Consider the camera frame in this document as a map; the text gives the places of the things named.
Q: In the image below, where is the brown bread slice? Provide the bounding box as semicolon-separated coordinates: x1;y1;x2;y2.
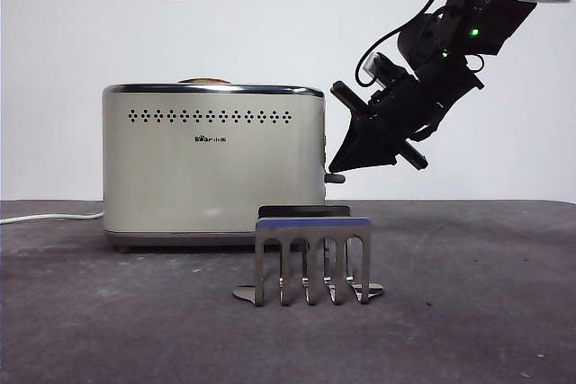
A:
177;76;233;85

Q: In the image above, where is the stainless steel bread rack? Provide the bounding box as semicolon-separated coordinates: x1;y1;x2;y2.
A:
231;204;386;308

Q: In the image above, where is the cream and chrome toaster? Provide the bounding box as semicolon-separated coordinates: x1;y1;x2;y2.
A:
101;82;327;254

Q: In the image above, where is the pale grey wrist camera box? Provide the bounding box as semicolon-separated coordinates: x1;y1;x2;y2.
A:
363;52;394;86

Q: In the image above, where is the white power cable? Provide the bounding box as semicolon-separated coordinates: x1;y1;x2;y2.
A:
0;211;104;226

